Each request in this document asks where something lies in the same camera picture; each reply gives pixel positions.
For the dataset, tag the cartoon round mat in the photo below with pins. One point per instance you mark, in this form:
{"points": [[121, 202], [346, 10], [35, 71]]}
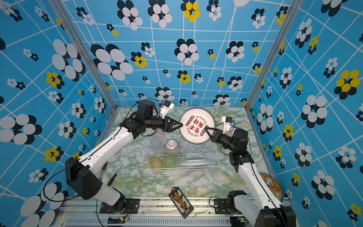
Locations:
{"points": [[273, 185]]}

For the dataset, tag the yellow transparent cup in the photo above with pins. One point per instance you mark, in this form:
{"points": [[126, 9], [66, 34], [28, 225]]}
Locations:
{"points": [[156, 163]]}

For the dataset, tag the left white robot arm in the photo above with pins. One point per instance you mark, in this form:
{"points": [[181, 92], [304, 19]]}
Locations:
{"points": [[81, 172]]}

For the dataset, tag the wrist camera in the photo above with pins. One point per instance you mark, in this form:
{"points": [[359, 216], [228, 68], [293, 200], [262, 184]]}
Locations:
{"points": [[166, 107], [228, 124]]}

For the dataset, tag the small green circuit board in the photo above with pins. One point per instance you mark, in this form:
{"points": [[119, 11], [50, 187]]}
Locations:
{"points": [[116, 220]]}

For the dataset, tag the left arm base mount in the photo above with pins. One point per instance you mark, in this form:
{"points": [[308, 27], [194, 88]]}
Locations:
{"points": [[130, 205]]}

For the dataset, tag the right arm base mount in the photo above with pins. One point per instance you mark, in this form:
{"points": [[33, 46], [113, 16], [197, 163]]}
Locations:
{"points": [[221, 206]]}

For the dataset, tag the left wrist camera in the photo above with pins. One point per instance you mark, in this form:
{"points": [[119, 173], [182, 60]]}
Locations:
{"points": [[166, 107]]}

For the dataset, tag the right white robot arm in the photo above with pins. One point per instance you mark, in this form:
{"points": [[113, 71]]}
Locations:
{"points": [[266, 210]]}

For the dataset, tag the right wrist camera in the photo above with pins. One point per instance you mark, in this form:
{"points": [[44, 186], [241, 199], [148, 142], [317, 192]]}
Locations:
{"points": [[228, 124]]}

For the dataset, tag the white plate red characters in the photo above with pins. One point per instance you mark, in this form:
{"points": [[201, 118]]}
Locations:
{"points": [[194, 122]]}

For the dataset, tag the aluminium front rail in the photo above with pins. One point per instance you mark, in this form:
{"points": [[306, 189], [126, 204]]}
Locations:
{"points": [[153, 212]]}

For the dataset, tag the green transparent cup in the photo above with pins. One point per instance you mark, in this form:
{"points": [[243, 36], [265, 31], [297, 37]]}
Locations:
{"points": [[170, 161]]}

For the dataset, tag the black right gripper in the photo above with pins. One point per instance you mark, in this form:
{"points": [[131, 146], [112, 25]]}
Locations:
{"points": [[218, 136]]}

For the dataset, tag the large plain white plate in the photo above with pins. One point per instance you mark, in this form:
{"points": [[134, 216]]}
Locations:
{"points": [[195, 162]]}

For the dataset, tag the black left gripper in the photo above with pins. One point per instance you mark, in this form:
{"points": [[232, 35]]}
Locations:
{"points": [[168, 126]]}

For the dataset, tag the white wire dish rack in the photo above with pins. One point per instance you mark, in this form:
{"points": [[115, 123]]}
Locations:
{"points": [[153, 146]]}

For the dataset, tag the pink transparent plastic cup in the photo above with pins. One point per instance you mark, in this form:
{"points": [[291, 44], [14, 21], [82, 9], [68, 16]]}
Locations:
{"points": [[160, 134]]}

